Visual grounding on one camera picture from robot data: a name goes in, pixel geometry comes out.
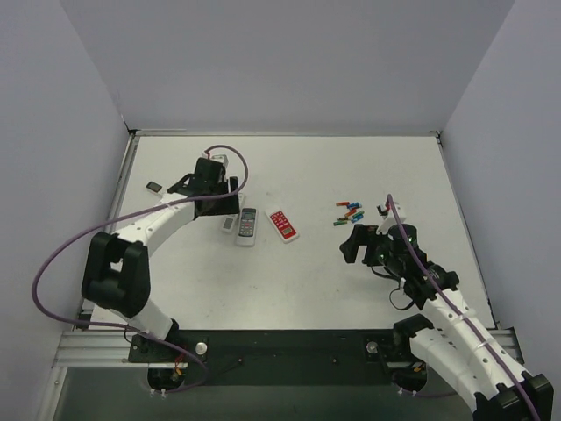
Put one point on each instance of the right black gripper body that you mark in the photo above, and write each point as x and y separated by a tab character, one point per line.
362	239

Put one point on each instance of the grey white remote control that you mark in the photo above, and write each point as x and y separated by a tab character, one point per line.
247	227

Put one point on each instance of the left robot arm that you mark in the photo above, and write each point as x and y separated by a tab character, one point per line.
117	274

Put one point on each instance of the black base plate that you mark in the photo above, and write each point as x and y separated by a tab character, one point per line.
283	358

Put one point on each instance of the white remote black tip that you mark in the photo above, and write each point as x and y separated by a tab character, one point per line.
154	187

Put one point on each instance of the slim white remote control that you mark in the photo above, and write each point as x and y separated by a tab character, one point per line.
229	221

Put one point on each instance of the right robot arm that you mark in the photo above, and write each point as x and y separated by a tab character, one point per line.
447	334

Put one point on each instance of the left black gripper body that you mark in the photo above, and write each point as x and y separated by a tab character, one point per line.
220	203

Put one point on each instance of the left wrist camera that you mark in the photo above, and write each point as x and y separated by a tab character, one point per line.
220	158

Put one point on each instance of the aluminium frame rail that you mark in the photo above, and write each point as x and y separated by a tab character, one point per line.
97	348

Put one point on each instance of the red white remote control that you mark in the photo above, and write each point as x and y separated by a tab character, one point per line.
282	225

